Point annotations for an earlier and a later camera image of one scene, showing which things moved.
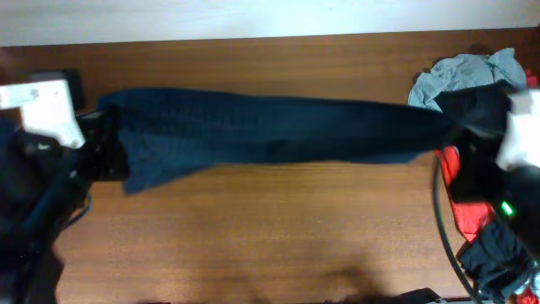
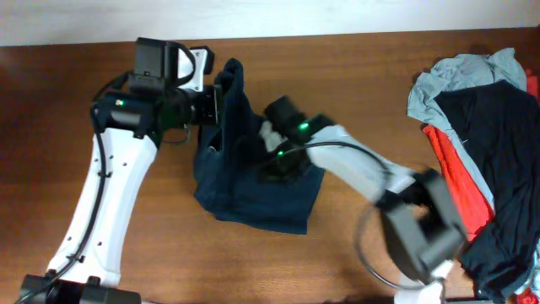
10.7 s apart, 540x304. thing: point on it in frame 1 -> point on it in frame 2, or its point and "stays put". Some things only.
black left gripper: (104, 127) -> (212, 116)
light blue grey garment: (466, 71) stays put
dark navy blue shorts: (164, 133) -> (226, 167)
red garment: (472, 217) stays put
